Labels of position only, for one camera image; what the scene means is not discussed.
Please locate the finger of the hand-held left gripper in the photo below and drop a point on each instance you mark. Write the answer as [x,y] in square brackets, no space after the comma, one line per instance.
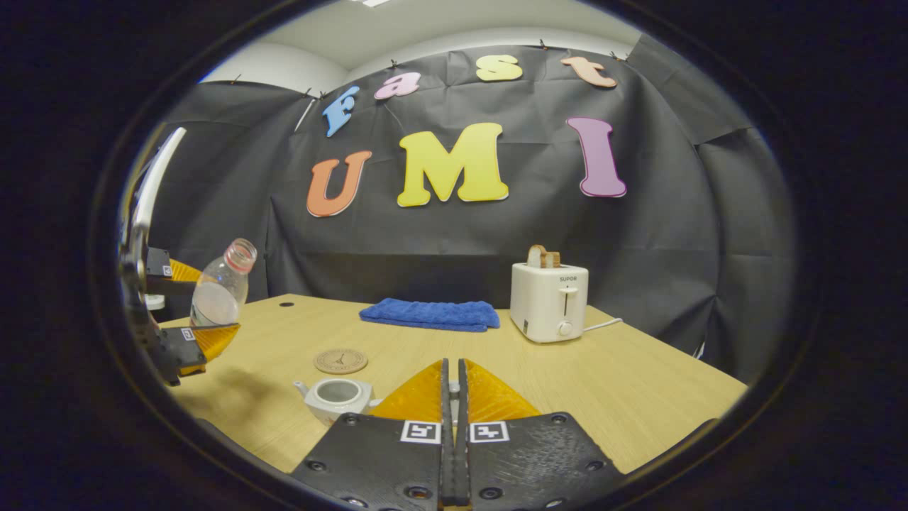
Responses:
[177,351]
[159,264]

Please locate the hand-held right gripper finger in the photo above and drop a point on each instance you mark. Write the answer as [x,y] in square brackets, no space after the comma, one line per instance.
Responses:
[462,404]
[445,404]

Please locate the white teacup lid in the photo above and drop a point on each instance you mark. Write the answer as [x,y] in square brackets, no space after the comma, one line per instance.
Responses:
[455,390]

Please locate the clear plastic water bottle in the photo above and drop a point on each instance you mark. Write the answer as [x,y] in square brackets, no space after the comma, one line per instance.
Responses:
[216,298]

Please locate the round wooden coaster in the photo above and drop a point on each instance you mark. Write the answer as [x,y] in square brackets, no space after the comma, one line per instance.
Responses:
[340,361]

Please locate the white side table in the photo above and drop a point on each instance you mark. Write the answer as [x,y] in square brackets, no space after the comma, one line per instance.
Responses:
[154,302]

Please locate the blue folded towel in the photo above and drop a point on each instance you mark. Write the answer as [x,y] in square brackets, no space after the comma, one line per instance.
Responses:
[433,314]

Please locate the white toaster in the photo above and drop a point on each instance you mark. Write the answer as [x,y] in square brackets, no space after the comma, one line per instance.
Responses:
[546,305]

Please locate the bread slice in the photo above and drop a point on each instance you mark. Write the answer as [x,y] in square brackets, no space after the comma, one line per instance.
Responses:
[543,257]

